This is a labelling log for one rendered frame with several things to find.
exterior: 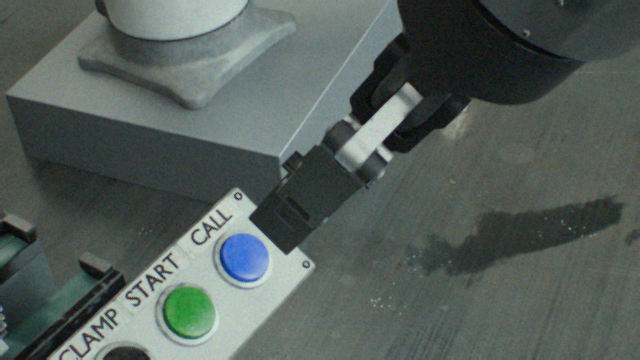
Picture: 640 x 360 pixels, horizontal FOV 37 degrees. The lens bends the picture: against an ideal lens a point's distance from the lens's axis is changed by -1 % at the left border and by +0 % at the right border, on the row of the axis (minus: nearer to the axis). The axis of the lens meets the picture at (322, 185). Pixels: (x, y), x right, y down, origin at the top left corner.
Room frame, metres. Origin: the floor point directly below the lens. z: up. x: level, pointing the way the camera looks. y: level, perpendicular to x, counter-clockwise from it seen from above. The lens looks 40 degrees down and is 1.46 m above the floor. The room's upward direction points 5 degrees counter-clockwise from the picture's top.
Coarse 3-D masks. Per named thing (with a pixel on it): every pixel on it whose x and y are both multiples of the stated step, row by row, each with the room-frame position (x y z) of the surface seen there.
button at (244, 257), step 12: (228, 240) 0.41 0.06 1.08; (240, 240) 0.41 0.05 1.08; (252, 240) 0.41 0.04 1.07; (228, 252) 0.40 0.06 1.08; (240, 252) 0.40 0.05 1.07; (252, 252) 0.41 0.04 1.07; (264, 252) 0.41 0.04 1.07; (228, 264) 0.40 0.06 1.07; (240, 264) 0.40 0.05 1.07; (252, 264) 0.40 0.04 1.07; (264, 264) 0.40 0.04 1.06; (240, 276) 0.39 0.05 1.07; (252, 276) 0.39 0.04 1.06
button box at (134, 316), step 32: (224, 224) 0.42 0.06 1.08; (160, 256) 0.40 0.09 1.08; (192, 256) 0.40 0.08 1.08; (288, 256) 0.42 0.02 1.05; (128, 288) 0.37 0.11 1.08; (160, 288) 0.38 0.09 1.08; (224, 288) 0.39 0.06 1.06; (256, 288) 0.39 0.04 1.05; (288, 288) 0.40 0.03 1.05; (96, 320) 0.35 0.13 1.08; (128, 320) 0.35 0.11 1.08; (160, 320) 0.36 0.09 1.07; (224, 320) 0.37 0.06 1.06; (256, 320) 0.37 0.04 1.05; (64, 352) 0.33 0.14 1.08; (96, 352) 0.33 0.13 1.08; (160, 352) 0.34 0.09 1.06; (192, 352) 0.35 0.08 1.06; (224, 352) 0.35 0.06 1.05
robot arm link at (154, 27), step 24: (120, 0) 0.87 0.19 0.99; (144, 0) 0.85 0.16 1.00; (168, 0) 0.85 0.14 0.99; (192, 0) 0.85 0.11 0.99; (216, 0) 0.87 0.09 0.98; (240, 0) 0.90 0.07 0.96; (120, 24) 0.88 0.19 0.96; (144, 24) 0.86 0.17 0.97; (168, 24) 0.85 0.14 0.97; (192, 24) 0.86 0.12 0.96; (216, 24) 0.87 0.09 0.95
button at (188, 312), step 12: (180, 288) 0.37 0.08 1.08; (192, 288) 0.38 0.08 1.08; (168, 300) 0.37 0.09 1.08; (180, 300) 0.37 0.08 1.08; (192, 300) 0.37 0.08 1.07; (204, 300) 0.37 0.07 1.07; (168, 312) 0.36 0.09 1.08; (180, 312) 0.36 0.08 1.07; (192, 312) 0.36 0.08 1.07; (204, 312) 0.36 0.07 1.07; (168, 324) 0.36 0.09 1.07; (180, 324) 0.35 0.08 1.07; (192, 324) 0.36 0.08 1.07; (204, 324) 0.36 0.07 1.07; (180, 336) 0.35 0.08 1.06; (192, 336) 0.35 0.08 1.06
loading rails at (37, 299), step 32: (0, 224) 0.62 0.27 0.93; (32, 224) 0.61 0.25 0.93; (0, 256) 0.58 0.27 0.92; (32, 256) 0.60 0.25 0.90; (96, 256) 0.56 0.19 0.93; (0, 288) 0.57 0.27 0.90; (32, 288) 0.59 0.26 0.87; (64, 288) 0.54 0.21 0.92; (96, 288) 0.53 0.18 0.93; (32, 320) 0.51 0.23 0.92; (64, 320) 0.50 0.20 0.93; (32, 352) 0.47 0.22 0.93
